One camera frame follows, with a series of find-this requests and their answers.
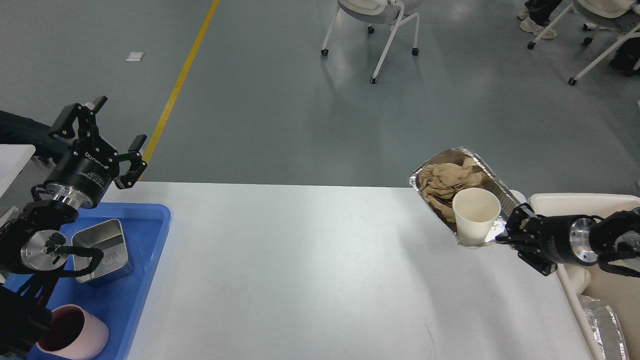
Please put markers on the white chair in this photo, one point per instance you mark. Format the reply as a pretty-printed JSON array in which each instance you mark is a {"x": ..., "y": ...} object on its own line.
[
  {"x": 621, "y": 17},
  {"x": 394, "y": 13}
]

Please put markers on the brown paper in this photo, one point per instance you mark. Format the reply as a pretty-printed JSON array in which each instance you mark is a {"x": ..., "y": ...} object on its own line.
[{"x": 439, "y": 183}]

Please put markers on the blue plastic tray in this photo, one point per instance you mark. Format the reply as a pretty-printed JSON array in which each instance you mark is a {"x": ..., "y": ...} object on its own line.
[{"x": 118, "y": 304}]

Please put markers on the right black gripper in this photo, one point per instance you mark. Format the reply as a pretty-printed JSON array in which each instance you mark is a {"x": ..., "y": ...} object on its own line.
[{"x": 550, "y": 240}]

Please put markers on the white chair right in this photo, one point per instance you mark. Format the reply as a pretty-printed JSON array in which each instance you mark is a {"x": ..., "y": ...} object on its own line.
[{"x": 621, "y": 17}]

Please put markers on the beige plastic bin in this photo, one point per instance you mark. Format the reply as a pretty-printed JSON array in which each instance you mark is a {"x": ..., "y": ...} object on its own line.
[{"x": 606, "y": 306}]

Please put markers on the square steel container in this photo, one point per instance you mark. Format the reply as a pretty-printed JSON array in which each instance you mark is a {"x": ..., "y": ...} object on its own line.
[{"x": 108, "y": 236}]

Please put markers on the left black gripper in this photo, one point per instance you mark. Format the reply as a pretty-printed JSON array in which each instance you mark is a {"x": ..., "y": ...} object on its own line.
[{"x": 84, "y": 175}]

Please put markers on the pink mug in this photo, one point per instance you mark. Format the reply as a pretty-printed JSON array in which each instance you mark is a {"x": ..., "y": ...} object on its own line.
[{"x": 75, "y": 334}]

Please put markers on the white paper cup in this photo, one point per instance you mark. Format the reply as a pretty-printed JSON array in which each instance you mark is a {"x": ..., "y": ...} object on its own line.
[{"x": 475, "y": 212}]

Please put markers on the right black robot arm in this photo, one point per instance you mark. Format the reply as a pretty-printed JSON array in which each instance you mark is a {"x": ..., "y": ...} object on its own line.
[{"x": 615, "y": 240}]

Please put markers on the white chair centre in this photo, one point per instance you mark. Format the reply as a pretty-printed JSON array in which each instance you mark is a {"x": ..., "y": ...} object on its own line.
[{"x": 394, "y": 13}]

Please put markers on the small white side table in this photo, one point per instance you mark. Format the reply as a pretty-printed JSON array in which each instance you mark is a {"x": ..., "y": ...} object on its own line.
[{"x": 14, "y": 191}]

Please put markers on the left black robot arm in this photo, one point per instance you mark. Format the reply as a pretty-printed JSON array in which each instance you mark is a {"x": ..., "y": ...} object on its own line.
[{"x": 32, "y": 243}]

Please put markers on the aluminium foil tray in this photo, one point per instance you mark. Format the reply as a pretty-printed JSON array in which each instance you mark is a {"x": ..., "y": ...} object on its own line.
[{"x": 493, "y": 184}]

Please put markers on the seated person feet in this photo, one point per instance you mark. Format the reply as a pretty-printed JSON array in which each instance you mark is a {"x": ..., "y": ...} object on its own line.
[{"x": 535, "y": 15}]

